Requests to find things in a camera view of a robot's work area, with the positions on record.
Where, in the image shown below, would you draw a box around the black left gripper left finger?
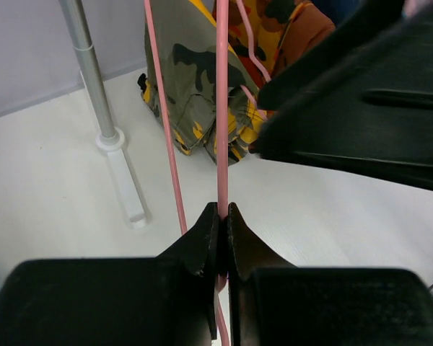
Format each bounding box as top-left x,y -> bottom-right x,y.
0,203 -> 218,345

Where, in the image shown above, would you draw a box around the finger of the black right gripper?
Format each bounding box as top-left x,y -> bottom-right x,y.
250,1 -> 433,191

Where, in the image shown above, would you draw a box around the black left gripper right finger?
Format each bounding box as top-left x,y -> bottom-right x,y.
227,203 -> 433,345

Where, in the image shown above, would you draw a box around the pink hanger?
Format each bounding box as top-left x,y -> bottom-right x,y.
234,0 -> 274,122
143,0 -> 232,346

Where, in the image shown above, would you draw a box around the yellow camouflage trousers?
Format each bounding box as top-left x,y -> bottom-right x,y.
150,1 -> 263,165

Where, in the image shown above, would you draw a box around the orange camouflage trousers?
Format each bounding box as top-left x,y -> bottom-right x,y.
248,0 -> 336,78

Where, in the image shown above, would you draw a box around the silver white clothes rack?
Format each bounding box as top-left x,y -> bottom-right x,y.
59,0 -> 146,229

